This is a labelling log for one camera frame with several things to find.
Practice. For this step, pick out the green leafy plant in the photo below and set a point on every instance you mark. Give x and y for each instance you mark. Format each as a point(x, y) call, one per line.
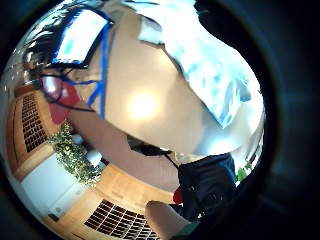
point(75, 156)

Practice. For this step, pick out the white and light blue cloth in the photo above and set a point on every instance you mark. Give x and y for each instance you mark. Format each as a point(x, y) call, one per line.
point(206, 66)

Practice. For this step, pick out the white plant pot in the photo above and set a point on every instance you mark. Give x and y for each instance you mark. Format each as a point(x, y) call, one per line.
point(94, 156)

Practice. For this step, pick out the small green plant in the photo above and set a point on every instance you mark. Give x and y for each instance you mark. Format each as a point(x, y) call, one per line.
point(241, 174)

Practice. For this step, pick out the white cabinet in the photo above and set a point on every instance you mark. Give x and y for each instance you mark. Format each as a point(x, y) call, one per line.
point(50, 186)

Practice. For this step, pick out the black framed monitor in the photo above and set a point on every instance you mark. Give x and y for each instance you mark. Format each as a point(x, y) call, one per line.
point(80, 36)

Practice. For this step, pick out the wooden cabinet with grid panel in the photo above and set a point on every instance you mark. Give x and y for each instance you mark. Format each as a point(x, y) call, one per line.
point(31, 126)
point(116, 213)

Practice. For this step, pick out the red chair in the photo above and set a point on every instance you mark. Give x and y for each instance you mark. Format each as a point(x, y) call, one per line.
point(65, 100)

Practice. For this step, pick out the small red object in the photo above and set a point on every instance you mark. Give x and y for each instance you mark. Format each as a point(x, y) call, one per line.
point(177, 196)

